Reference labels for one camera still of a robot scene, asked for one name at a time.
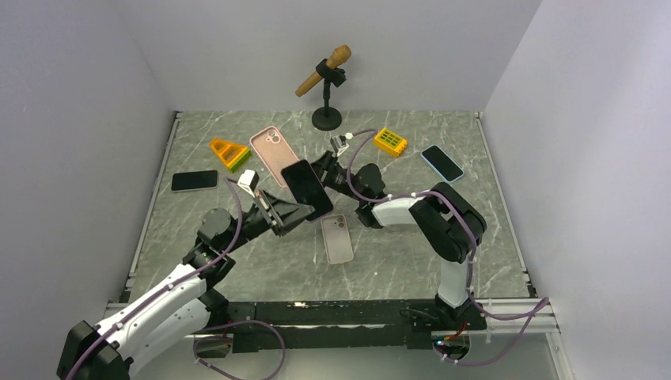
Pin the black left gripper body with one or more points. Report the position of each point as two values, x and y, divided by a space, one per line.
254 223

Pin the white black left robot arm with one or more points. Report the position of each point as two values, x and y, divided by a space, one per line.
184 302

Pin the orange green toy block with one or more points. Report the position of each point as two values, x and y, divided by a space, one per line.
232 155

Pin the yellow toy brick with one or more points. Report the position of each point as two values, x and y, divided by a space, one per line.
390 142

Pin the black smartphone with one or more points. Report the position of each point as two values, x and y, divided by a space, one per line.
196 180
307 189

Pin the beige phone case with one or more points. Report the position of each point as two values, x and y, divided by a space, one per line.
337 240

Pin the phone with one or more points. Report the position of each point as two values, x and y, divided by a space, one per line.
274 152
442 164

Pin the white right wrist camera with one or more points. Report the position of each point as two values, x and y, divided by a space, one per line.
340 143

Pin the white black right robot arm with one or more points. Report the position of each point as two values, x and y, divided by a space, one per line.
451 225

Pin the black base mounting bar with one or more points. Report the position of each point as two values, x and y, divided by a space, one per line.
410 323

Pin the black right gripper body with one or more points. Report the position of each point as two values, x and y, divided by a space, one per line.
333 176

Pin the wooden microphone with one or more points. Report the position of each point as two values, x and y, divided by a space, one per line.
328 69

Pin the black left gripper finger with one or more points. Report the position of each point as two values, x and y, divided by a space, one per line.
268 201
287 216

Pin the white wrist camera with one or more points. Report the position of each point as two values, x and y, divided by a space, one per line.
340 143
248 181

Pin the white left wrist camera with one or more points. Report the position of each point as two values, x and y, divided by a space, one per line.
248 181

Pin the black microphone stand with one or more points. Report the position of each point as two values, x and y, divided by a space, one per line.
326 118

